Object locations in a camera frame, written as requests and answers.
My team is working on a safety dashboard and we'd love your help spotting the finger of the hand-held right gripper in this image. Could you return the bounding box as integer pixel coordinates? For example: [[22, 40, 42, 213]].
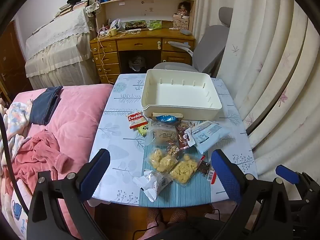
[[276, 164, 300, 185]]

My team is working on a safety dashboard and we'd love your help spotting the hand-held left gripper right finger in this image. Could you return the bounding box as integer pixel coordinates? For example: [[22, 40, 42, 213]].
[[211, 149, 293, 240]]

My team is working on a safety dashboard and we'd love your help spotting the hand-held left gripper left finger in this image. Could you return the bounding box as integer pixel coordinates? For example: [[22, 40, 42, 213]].
[[26, 149, 111, 240]]

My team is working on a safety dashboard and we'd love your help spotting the dark red snack packet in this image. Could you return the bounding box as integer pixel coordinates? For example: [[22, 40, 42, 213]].
[[196, 156, 217, 184]]

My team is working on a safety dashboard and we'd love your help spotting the puffed rice cake packet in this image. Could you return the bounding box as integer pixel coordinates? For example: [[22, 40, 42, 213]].
[[169, 153, 200, 185], [146, 147, 179, 173]]

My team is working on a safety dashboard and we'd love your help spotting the pale blue snack packet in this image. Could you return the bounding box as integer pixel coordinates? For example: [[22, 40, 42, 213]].
[[191, 120, 231, 155]]

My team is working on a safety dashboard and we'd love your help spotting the brown chocolate packet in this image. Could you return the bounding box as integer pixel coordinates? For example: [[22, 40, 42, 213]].
[[176, 127, 196, 151]]

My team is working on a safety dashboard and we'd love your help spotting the white snack packet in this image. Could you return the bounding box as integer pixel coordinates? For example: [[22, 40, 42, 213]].
[[132, 169, 173, 202]]

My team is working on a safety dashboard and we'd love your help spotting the green snack packet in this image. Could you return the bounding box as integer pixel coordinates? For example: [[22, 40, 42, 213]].
[[137, 124, 150, 137]]

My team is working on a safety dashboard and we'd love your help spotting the red cookie packet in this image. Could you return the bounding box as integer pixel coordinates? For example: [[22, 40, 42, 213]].
[[127, 112, 148, 130]]

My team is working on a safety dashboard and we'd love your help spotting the clear bread packet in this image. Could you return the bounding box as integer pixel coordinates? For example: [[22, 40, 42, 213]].
[[145, 122, 179, 145]]

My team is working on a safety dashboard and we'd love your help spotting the white plastic storage box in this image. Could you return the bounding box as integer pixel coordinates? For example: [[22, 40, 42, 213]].
[[141, 69, 222, 121]]

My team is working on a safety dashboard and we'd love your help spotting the leaf printed tablecloth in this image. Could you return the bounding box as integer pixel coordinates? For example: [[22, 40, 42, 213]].
[[89, 74, 258, 208]]

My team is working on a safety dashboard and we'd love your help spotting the pink bed blanket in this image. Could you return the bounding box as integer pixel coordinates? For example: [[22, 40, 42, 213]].
[[0, 84, 114, 240]]

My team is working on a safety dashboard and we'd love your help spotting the pink fleece robe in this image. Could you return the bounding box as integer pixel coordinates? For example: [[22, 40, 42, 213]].
[[14, 129, 68, 180]]

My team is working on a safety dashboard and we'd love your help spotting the person's pink fuzzy slipper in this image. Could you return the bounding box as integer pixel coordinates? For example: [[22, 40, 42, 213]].
[[146, 209, 164, 230], [169, 209, 188, 227]]

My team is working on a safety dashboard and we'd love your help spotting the navy blue cloth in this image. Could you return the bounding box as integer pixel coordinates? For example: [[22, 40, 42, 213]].
[[30, 86, 63, 125]]

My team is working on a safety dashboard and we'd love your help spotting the floral fleece blanket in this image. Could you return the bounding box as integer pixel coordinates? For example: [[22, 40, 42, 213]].
[[0, 100, 33, 165]]

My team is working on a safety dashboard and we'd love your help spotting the cream leaf printed curtain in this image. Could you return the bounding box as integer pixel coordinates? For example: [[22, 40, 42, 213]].
[[192, 0, 320, 200]]

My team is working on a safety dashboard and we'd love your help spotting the trash bin with bag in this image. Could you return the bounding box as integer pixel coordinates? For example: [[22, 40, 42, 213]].
[[128, 56, 146, 72]]

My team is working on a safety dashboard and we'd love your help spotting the grey office chair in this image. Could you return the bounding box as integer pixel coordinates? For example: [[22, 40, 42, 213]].
[[152, 7, 233, 77]]

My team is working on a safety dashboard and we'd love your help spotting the white lace piano cover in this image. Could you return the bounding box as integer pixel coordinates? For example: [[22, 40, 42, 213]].
[[25, 6, 100, 90]]

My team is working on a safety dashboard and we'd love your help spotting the wooden desk with drawers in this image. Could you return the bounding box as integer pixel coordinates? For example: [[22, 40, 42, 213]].
[[90, 27, 195, 84]]

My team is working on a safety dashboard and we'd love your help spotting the wooden door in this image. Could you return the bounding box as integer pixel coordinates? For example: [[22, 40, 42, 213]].
[[0, 22, 33, 103]]

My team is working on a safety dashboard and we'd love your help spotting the dark snack bag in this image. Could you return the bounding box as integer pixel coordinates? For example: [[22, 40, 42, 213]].
[[125, 20, 149, 29]]

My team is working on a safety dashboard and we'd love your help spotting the floral printed box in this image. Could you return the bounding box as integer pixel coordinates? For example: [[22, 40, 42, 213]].
[[172, 16, 190, 29]]

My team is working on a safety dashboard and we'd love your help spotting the floral hanging bag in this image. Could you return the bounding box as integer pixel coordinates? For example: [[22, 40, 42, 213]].
[[86, 1, 102, 18]]

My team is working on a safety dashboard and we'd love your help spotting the stack of books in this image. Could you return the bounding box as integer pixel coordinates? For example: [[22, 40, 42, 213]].
[[55, 1, 88, 18]]

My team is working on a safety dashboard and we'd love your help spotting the brown haired doll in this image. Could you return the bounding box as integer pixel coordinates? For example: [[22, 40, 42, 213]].
[[175, 1, 192, 19]]

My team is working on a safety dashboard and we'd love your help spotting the wooden bookshelf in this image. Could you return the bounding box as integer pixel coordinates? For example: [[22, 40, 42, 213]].
[[92, 0, 198, 29]]

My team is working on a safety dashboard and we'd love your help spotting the black cable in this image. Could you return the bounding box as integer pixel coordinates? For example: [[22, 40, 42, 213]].
[[0, 115, 33, 213]]

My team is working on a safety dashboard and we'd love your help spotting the white cable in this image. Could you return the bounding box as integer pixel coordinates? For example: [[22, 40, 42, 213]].
[[96, 25, 110, 84]]

